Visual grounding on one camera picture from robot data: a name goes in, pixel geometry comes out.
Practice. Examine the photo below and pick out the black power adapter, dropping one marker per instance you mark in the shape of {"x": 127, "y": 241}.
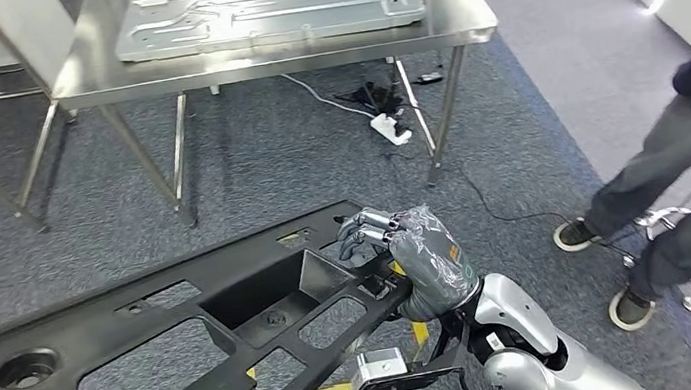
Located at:
{"x": 429, "y": 77}

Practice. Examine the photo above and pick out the person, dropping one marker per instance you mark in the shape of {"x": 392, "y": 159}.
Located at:
{"x": 679, "y": 143}

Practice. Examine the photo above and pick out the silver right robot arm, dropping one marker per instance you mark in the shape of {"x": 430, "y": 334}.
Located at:
{"x": 542, "y": 368}

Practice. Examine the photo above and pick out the stamped grey metal panel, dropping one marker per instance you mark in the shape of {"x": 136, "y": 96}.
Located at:
{"x": 268, "y": 10}

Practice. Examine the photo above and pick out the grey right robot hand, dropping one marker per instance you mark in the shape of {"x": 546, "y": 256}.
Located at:
{"x": 432, "y": 269}

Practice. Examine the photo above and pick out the white power strip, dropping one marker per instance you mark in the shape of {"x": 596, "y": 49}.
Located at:
{"x": 390, "y": 129}

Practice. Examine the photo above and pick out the stainless steel workbench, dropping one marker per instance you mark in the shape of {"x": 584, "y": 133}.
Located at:
{"x": 462, "y": 17}

